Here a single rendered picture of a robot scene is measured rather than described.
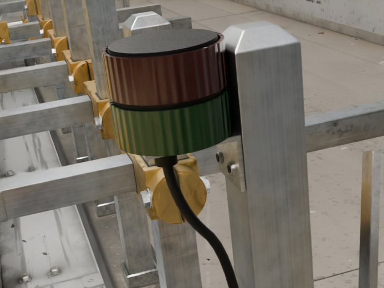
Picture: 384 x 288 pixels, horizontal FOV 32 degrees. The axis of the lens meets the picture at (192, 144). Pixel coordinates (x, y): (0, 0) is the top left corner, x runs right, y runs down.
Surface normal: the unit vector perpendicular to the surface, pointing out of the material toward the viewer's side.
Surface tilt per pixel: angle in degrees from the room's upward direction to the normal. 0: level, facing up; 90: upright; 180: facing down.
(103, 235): 0
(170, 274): 90
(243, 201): 90
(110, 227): 0
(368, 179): 76
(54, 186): 90
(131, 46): 0
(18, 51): 90
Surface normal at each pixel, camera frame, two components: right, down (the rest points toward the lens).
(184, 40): -0.11, -0.93
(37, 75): 0.30, 0.30
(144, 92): -0.33, 0.36
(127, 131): -0.69, 0.32
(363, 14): -0.95, 0.20
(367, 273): -0.97, -0.07
